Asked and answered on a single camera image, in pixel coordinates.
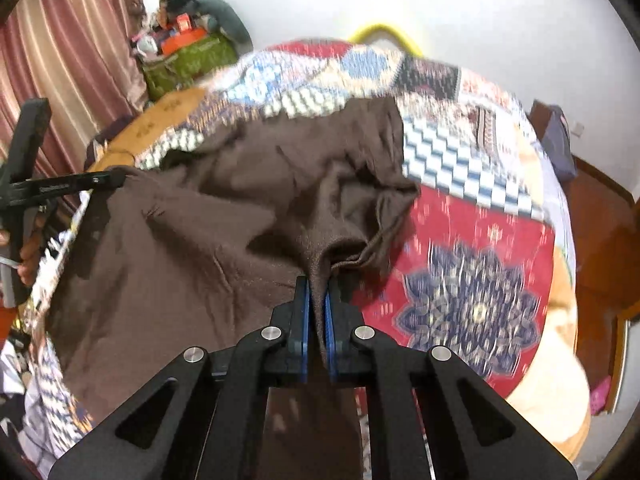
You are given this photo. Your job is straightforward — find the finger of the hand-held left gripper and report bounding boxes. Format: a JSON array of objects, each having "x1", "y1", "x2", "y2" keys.
[{"x1": 31, "y1": 166, "x2": 127, "y2": 197}]

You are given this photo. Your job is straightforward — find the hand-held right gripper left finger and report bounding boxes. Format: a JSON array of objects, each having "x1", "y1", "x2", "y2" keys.
[{"x1": 47, "y1": 276, "x2": 313, "y2": 480}]

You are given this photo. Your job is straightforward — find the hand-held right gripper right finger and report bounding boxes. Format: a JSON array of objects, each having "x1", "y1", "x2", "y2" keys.
[{"x1": 324, "y1": 277, "x2": 579, "y2": 480}]

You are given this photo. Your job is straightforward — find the brown garment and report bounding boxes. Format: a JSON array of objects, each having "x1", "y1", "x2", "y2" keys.
[{"x1": 47, "y1": 96, "x2": 422, "y2": 480}]

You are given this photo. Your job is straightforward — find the person's left hand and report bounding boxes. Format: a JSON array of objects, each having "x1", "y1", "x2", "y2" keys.
[{"x1": 0, "y1": 227, "x2": 46, "y2": 287}]

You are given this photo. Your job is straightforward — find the mustard yellow mat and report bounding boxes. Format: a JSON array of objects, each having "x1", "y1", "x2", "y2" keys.
[{"x1": 86, "y1": 86, "x2": 207, "y2": 172}]

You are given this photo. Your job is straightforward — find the striped pink curtain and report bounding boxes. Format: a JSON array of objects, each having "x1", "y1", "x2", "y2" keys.
[{"x1": 0, "y1": 0, "x2": 152, "y2": 211}]

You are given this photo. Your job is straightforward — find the patchwork printed blanket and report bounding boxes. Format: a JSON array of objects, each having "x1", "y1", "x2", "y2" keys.
[{"x1": 20, "y1": 37, "x2": 591, "y2": 480}]

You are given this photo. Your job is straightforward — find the green storage bag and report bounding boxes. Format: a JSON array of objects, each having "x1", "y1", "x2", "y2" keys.
[{"x1": 142, "y1": 35, "x2": 239, "y2": 102}]

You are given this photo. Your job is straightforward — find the orange box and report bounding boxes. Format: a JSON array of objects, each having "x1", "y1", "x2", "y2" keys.
[{"x1": 160, "y1": 27, "x2": 209, "y2": 57}]

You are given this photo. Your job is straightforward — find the orange printed bed sheet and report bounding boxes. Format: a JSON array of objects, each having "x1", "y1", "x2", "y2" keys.
[{"x1": 500, "y1": 140, "x2": 592, "y2": 463}]

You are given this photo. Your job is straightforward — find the pink slipper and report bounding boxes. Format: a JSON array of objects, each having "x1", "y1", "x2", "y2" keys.
[{"x1": 589, "y1": 376, "x2": 614, "y2": 416}]

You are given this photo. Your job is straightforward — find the grey backpack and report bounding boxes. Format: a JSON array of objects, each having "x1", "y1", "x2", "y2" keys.
[{"x1": 529, "y1": 100, "x2": 580, "y2": 184}]

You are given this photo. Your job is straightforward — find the yellow foam tube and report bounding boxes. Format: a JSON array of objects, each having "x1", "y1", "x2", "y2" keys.
[{"x1": 347, "y1": 22, "x2": 427, "y2": 59}]

